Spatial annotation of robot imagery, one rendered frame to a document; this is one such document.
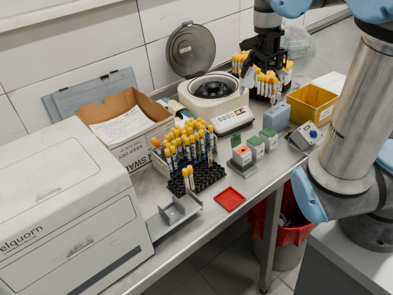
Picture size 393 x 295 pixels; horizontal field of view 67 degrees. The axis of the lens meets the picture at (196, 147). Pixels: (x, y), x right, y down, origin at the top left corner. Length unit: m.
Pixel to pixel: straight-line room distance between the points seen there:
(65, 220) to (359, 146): 0.50
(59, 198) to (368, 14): 0.52
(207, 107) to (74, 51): 0.49
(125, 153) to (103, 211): 0.37
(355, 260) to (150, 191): 0.57
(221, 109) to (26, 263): 0.77
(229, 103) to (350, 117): 0.69
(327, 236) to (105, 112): 0.85
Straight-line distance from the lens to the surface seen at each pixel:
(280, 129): 1.12
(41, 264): 0.65
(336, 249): 0.79
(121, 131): 1.11
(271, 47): 0.85
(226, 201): 0.88
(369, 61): 0.44
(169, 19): 1.30
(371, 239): 0.79
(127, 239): 0.71
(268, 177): 0.96
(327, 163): 0.56
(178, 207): 0.82
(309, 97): 1.28
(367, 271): 0.78
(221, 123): 1.10
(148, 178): 0.99
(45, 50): 1.13
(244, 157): 0.92
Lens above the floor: 1.56
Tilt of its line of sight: 39 degrees down
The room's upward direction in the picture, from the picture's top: 6 degrees counter-clockwise
